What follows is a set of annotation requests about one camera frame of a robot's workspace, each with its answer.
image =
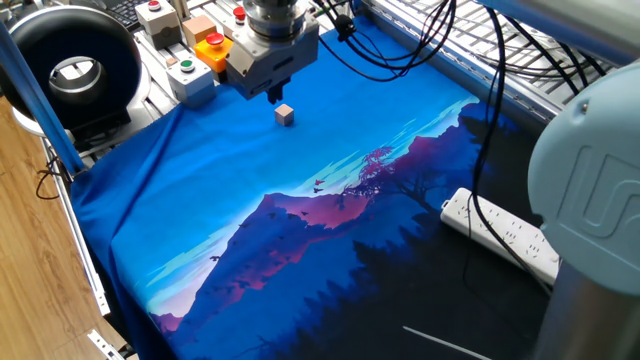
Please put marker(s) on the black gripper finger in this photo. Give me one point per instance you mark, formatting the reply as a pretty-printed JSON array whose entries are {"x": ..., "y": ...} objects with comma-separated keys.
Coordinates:
[
  {"x": 272, "y": 96},
  {"x": 284, "y": 86}
]

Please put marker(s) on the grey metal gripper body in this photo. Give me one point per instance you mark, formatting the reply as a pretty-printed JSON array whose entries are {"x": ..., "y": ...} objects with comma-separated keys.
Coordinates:
[{"x": 270, "y": 62}]

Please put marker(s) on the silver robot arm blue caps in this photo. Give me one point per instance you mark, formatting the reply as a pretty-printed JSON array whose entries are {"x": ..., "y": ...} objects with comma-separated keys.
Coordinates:
[{"x": 590, "y": 170}]

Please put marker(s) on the small wooden block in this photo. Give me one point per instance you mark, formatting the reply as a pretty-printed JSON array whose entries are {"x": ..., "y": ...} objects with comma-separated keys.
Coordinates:
[{"x": 284, "y": 116}]

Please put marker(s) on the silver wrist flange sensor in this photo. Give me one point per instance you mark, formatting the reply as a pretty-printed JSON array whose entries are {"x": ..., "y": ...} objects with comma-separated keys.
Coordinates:
[{"x": 275, "y": 20}]

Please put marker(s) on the yellow emergency stop box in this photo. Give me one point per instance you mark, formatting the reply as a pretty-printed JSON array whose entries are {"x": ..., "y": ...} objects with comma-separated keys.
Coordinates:
[{"x": 214, "y": 54}]

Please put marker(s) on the red push button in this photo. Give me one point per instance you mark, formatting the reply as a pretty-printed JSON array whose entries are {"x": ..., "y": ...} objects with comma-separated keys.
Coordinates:
[{"x": 239, "y": 14}]

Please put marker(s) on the brown cardboard box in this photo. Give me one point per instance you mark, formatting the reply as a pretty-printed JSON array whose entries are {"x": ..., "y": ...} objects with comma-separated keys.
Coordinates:
[{"x": 199, "y": 30}]

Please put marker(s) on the grey box green button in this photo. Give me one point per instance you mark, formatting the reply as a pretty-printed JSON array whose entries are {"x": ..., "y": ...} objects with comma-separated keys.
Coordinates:
[{"x": 192, "y": 82}]

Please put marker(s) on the grey box red button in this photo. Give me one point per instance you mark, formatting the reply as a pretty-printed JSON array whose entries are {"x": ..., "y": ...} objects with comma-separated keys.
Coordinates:
[{"x": 160, "y": 25}]

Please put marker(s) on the printed mountain landscape cloth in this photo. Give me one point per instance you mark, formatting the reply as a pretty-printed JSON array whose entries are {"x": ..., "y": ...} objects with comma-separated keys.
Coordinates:
[{"x": 300, "y": 225}]

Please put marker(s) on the black keyboard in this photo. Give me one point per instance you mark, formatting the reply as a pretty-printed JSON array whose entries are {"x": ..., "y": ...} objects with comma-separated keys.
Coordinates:
[{"x": 125, "y": 10}]

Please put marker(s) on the white power strip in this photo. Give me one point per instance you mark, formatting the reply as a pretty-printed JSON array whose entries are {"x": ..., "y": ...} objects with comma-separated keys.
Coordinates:
[{"x": 505, "y": 232}]

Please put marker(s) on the grey aluminium table rail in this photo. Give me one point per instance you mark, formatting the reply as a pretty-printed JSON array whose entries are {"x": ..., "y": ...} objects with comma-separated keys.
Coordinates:
[{"x": 450, "y": 65}]

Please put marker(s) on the blue metal post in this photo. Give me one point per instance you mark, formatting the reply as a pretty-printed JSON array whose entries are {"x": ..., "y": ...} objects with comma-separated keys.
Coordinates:
[{"x": 35, "y": 105}]

